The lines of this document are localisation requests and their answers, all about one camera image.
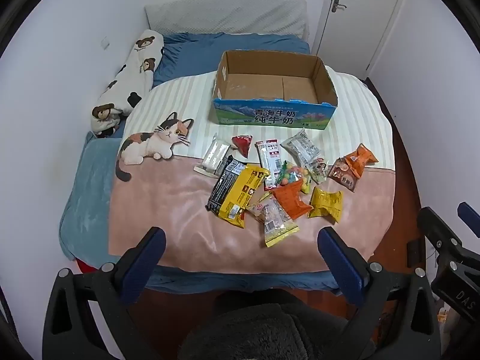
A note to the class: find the blue bedsheet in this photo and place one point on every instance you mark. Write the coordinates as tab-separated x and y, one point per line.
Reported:
195	56

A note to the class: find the brown snack packet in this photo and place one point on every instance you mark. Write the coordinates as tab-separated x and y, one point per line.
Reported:
342	175

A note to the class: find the white wall socket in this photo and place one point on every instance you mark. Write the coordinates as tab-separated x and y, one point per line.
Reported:
105	42

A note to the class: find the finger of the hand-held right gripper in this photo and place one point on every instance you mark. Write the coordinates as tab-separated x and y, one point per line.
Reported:
435	225
469	217

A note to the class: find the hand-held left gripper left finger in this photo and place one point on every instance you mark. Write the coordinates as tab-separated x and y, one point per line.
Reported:
144	266

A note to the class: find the small pink snack packet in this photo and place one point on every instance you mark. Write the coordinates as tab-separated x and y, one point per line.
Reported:
257	206

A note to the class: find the colourful candy bag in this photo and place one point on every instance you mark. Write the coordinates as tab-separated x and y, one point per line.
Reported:
294	174

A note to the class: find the white grey pillow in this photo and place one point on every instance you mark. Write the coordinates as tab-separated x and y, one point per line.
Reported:
225	17

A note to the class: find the light blue blanket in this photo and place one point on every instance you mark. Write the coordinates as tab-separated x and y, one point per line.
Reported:
86	195

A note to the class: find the small clear snack packet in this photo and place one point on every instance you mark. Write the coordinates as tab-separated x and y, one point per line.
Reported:
319	170

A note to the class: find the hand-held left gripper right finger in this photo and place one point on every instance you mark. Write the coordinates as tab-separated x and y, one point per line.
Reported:
343	266

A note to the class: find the red and white snack packet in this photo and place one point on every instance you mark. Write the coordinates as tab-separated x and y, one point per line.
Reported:
270	161

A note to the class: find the dark fuzzy clothing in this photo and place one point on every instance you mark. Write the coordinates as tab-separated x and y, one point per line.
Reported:
262	330

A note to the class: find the silver grey snack packet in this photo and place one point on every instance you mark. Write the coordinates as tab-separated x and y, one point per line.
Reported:
302	146

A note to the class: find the white door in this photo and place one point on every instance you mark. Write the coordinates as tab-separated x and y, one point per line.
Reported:
360	18

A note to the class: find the small yellow snack packet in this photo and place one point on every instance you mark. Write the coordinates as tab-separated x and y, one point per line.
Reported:
325	204

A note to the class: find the red cloth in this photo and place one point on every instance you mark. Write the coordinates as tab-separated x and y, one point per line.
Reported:
88	268

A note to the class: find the cardboard box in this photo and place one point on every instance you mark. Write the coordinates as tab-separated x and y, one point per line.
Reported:
270	116

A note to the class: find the red triangular snack packet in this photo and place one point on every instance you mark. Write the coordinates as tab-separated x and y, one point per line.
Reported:
242	144

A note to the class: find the clear yellow-edged snack packet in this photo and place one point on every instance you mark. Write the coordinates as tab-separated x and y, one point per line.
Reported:
279	227

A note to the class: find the cat print blanket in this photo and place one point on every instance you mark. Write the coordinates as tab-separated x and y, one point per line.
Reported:
168	202

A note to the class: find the puffy orange snack packet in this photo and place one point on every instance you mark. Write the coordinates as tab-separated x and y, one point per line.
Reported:
360	159

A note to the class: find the clear white snack packet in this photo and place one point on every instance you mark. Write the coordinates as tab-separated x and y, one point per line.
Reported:
215	153

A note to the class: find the yellow and black snack packet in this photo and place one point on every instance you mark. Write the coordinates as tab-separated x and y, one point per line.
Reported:
243	195

